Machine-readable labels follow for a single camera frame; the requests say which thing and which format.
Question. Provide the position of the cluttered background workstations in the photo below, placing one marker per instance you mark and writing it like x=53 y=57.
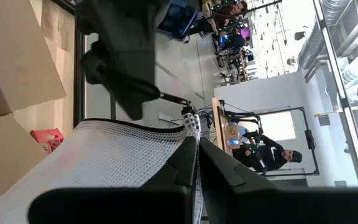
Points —
x=235 y=56

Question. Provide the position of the black hanging camera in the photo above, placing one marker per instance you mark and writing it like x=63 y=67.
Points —
x=299 y=35

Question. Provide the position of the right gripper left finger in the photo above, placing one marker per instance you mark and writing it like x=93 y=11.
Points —
x=120 y=205

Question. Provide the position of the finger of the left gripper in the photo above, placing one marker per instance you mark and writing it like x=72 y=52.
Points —
x=120 y=84

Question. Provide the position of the brown taped cardboard box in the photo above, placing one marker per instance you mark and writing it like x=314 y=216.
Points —
x=11 y=62

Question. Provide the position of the long ceiling light bar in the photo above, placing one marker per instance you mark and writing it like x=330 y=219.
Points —
x=340 y=93

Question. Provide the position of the clear plastic zip pouch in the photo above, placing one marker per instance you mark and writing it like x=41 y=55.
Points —
x=104 y=155

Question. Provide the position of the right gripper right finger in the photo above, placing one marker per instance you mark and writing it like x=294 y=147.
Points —
x=259 y=205

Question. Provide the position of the dark background robot station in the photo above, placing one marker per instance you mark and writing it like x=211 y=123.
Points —
x=221 y=124

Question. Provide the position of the silver ribbed air duct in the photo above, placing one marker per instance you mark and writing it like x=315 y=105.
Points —
x=319 y=40

